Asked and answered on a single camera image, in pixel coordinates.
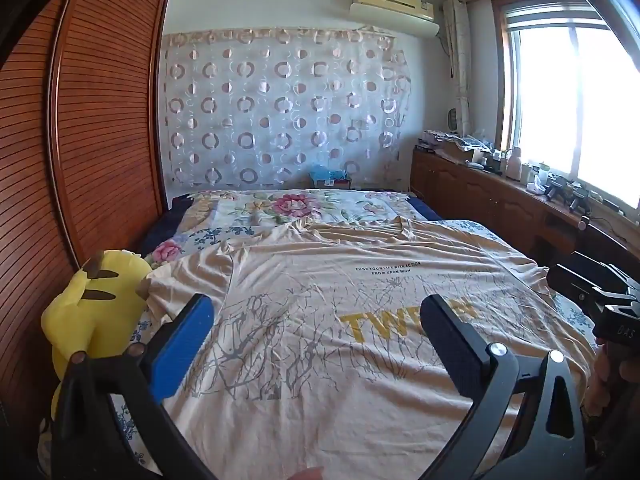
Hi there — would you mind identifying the pale pink thermos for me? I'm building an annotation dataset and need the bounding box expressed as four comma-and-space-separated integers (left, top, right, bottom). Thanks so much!
505, 146, 523, 181

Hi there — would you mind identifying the blue plastic bag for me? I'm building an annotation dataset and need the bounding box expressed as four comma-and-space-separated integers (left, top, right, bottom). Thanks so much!
308, 164, 348, 183

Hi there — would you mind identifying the long low wooden cabinet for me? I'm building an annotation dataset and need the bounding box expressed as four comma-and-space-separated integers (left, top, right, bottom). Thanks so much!
411, 145, 640, 281

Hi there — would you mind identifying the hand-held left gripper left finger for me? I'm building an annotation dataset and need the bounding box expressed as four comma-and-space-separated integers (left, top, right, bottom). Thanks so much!
52, 292, 216, 480

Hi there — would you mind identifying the wooden slatted wardrobe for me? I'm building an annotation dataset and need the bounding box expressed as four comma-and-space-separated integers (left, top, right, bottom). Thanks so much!
0, 0, 173, 461

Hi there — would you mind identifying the black gadget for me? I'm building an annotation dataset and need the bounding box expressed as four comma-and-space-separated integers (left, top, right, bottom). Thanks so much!
547, 175, 591, 211

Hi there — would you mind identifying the open cluttered cardboard box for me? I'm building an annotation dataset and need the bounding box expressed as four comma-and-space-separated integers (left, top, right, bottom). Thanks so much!
440, 135, 493, 166

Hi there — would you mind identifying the person's right hand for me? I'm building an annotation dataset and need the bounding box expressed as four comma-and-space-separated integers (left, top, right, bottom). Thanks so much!
595, 337, 640, 401

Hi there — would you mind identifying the circle-patterned sheer curtain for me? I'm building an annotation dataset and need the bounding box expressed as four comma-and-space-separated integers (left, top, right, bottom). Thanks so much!
162, 27, 413, 192

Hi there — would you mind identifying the wooden-framed window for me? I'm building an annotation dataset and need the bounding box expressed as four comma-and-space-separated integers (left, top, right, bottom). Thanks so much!
492, 0, 640, 211

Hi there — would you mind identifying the blue floral white sheet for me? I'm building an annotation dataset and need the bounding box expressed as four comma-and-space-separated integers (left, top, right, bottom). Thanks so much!
107, 220, 601, 466

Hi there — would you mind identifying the yellow plush toy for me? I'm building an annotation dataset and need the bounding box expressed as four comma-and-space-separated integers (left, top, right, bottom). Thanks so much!
41, 250, 153, 421

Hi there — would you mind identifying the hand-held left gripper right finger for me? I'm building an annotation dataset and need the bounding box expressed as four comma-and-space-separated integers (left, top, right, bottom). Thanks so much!
419, 294, 588, 480

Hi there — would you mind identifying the pink floral quilt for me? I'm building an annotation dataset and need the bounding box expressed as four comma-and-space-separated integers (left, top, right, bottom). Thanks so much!
145, 190, 426, 266

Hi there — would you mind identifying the wall air conditioner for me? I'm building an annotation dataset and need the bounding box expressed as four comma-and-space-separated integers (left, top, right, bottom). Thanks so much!
349, 0, 441, 38

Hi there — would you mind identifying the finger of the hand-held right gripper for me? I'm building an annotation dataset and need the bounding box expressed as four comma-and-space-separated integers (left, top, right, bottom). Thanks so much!
567, 251, 640, 292
546, 262, 608, 307

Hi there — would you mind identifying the beige printed t-shirt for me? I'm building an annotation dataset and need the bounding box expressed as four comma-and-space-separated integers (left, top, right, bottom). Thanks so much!
142, 215, 601, 480

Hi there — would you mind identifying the cream patterned window curtain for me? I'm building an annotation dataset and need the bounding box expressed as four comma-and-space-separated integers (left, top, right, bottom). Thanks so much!
442, 0, 473, 136

